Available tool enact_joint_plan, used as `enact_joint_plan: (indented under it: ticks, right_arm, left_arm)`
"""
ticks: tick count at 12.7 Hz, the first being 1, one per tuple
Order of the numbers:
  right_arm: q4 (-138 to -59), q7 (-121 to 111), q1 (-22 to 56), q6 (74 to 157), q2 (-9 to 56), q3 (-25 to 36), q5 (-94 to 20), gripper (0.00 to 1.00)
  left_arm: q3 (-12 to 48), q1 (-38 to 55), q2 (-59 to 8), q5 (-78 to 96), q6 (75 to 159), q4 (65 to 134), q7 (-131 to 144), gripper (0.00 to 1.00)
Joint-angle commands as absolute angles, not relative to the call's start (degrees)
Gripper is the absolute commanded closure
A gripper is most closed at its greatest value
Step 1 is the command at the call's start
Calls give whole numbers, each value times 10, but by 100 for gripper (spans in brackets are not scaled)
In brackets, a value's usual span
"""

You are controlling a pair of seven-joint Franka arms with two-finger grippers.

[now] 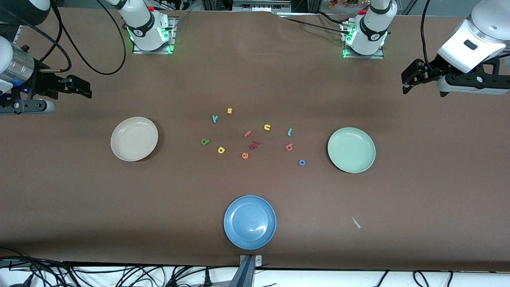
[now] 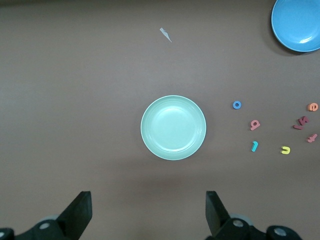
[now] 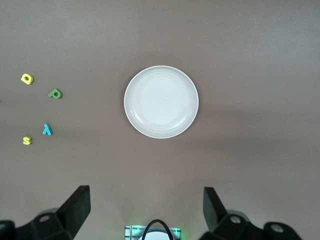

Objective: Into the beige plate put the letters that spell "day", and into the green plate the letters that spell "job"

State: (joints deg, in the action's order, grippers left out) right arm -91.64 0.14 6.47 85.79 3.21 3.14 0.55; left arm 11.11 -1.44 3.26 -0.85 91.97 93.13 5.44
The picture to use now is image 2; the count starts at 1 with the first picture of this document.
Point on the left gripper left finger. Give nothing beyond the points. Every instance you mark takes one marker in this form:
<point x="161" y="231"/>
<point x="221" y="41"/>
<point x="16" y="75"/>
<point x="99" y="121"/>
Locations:
<point x="72" y="217"/>

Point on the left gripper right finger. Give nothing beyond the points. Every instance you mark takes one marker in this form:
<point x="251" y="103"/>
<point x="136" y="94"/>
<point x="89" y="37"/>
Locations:
<point x="220" y="220"/>

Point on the teal letter l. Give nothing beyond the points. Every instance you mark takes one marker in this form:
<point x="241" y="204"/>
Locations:
<point x="254" y="147"/>

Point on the pink letter a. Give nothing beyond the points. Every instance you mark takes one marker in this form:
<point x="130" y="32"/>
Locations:
<point x="255" y="126"/>

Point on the blue letter o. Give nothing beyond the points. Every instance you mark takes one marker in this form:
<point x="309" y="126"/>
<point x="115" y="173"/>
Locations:
<point x="234" y="105"/>

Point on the yellow letter u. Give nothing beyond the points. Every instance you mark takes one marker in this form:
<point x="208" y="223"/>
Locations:
<point x="285" y="152"/>

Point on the pale green plate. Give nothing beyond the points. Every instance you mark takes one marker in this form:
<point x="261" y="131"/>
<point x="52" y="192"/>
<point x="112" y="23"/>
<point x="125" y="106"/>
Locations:
<point x="173" y="127"/>

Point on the brown table cover sheet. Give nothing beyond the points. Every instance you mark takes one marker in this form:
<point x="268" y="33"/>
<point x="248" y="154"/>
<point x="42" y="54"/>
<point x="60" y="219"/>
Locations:
<point x="75" y="100"/>

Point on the dark red bar letter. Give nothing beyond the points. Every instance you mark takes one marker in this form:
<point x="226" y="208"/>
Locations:
<point x="297" y="127"/>

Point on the pink letter f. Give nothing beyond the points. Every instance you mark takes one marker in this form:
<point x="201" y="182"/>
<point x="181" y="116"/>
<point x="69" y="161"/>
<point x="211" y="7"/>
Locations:
<point x="312" y="138"/>

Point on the dark red letter k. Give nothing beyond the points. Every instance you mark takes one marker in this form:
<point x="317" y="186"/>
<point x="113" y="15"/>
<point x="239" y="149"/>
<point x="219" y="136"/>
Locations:
<point x="304" y="121"/>

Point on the orange letter e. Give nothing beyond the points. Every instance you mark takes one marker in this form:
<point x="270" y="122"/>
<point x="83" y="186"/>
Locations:
<point x="309" y="107"/>

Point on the white paper sliver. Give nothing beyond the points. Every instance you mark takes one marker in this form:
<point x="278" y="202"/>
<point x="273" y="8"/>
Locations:
<point x="165" y="35"/>

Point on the blue plate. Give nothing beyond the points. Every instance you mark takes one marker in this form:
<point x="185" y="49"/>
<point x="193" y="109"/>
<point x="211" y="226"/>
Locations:
<point x="297" y="22"/>

